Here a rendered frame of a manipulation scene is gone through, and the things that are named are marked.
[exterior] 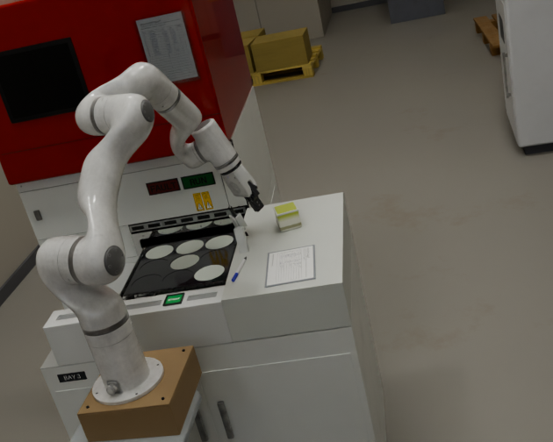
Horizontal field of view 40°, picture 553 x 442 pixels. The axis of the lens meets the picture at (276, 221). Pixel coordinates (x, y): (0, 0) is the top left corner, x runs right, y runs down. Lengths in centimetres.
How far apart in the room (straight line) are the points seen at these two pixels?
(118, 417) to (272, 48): 650
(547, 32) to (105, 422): 378
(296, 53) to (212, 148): 586
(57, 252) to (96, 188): 18
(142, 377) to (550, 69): 368
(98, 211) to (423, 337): 202
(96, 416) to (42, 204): 112
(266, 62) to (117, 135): 635
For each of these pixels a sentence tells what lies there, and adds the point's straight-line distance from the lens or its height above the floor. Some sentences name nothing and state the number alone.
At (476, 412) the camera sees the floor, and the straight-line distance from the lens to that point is 310.
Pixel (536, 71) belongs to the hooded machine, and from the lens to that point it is 506.
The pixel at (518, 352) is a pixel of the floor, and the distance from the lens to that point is 338.
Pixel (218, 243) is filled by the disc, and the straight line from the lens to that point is 266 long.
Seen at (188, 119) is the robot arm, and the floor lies 144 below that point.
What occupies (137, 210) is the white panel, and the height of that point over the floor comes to 103.
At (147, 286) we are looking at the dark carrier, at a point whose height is 90.
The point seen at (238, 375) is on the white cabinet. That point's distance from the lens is 231.
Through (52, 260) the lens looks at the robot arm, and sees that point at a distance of 188.
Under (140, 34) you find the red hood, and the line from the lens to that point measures 253.
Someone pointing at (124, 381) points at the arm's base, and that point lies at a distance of 198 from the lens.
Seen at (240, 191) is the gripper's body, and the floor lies 114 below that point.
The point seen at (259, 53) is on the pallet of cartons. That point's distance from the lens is 820.
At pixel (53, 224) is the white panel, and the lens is 293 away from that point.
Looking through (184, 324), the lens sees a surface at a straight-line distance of 223.
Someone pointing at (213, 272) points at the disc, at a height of 90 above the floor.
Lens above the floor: 201
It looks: 24 degrees down
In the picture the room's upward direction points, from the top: 14 degrees counter-clockwise
